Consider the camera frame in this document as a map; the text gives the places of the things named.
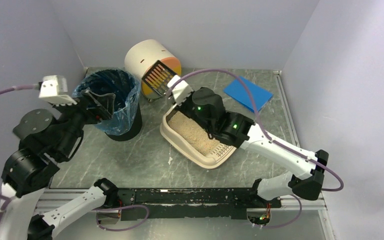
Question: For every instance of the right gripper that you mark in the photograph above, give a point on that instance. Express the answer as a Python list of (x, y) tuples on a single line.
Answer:
[(185, 102)]

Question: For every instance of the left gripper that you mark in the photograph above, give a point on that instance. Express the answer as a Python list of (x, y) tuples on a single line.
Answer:
[(86, 108)]

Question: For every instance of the black bin with blue bag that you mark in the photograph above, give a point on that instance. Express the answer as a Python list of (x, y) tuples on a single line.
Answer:
[(126, 121)]

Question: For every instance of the black litter scoop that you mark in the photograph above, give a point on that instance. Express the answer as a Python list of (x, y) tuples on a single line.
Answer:
[(158, 77)]

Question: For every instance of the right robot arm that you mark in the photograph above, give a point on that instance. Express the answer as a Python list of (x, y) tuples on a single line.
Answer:
[(305, 173)]

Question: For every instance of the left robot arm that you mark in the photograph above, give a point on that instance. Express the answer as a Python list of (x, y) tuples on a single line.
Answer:
[(44, 142)]

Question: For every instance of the sand litter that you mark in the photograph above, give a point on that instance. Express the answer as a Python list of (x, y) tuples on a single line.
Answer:
[(193, 134)]

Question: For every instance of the beige litter box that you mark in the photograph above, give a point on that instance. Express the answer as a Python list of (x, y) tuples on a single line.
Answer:
[(214, 159)]

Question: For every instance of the cylindrical mini drawer cabinet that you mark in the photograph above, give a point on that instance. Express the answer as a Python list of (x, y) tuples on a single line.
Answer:
[(141, 57)]

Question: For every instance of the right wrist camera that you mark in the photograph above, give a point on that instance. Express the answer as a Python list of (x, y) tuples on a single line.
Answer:
[(180, 87)]

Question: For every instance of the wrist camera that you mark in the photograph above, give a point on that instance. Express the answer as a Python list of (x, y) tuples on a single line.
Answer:
[(180, 87), (54, 90)]

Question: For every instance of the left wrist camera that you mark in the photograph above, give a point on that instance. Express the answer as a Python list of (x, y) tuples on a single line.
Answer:
[(54, 90)]

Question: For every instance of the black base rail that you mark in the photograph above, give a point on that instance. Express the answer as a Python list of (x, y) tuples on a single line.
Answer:
[(193, 202)]

